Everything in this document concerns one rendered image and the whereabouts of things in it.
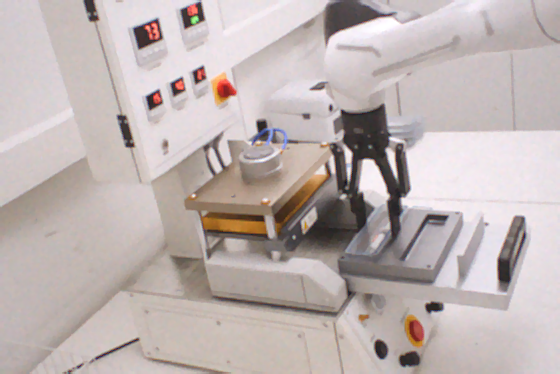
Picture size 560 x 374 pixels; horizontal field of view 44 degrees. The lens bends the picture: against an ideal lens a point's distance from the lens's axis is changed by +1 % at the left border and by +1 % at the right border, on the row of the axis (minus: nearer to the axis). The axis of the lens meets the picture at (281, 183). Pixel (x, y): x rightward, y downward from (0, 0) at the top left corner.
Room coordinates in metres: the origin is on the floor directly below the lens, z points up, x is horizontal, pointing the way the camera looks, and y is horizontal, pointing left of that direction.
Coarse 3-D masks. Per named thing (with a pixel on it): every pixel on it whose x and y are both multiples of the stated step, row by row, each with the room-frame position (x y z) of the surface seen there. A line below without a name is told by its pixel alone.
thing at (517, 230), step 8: (520, 216) 1.02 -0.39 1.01; (512, 224) 1.00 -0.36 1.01; (520, 224) 1.00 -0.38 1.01; (512, 232) 0.97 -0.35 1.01; (520, 232) 0.98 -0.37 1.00; (504, 240) 0.96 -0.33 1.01; (512, 240) 0.95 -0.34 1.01; (520, 240) 0.98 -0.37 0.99; (504, 248) 0.93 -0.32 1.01; (512, 248) 0.93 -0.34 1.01; (504, 256) 0.91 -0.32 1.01; (512, 256) 0.91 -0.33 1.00; (504, 264) 0.90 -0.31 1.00; (504, 272) 0.90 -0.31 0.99; (504, 280) 0.90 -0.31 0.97
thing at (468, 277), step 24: (480, 216) 1.05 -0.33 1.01; (456, 240) 1.05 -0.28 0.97; (480, 240) 1.03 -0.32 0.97; (528, 240) 1.03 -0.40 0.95; (336, 264) 1.04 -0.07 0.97; (456, 264) 0.97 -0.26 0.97; (480, 264) 0.96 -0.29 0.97; (360, 288) 0.99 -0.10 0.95; (384, 288) 0.97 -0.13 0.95; (408, 288) 0.94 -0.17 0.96; (432, 288) 0.92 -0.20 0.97; (456, 288) 0.91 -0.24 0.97; (480, 288) 0.89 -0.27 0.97; (504, 288) 0.88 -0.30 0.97
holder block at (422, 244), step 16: (416, 224) 1.09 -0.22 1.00; (432, 224) 1.10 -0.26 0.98; (448, 224) 1.07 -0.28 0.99; (352, 240) 1.07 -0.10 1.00; (400, 240) 1.04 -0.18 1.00; (416, 240) 1.05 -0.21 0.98; (432, 240) 1.05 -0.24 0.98; (448, 240) 1.02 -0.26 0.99; (384, 256) 1.00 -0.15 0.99; (400, 256) 0.99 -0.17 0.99; (416, 256) 1.00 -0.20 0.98; (432, 256) 0.97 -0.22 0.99; (352, 272) 1.00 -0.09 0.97; (368, 272) 0.99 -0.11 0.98; (384, 272) 0.97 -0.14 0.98; (400, 272) 0.96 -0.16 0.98; (416, 272) 0.95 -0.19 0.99; (432, 272) 0.93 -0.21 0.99
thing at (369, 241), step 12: (384, 204) 1.17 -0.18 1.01; (372, 216) 1.13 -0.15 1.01; (384, 216) 1.12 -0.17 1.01; (372, 228) 1.08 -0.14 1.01; (384, 228) 1.07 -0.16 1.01; (360, 240) 1.05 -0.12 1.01; (372, 240) 1.04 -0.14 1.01; (384, 240) 1.03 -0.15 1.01; (348, 252) 1.01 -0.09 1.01; (360, 252) 1.01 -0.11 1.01; (372, 252) 1.00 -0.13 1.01
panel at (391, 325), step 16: (352, 304) 0.99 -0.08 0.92; (400, 304) 1.08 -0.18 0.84; (416, 304) 1.11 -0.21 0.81; (352, 320) 0.97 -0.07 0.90; (368, 320) 0.99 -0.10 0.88; (384, 320) 1.02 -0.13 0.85; (400, 320) 1.05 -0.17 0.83; (432, 320) 1.12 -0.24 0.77; (368, 336) 0.97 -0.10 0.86; (384, 336) 1.00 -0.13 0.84; (400, 336) 1.02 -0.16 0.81; (368, 352) 0.95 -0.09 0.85; (400, 352) 1.00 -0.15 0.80; (384, 368) 0.95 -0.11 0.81; (400, 368) 0.97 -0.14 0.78
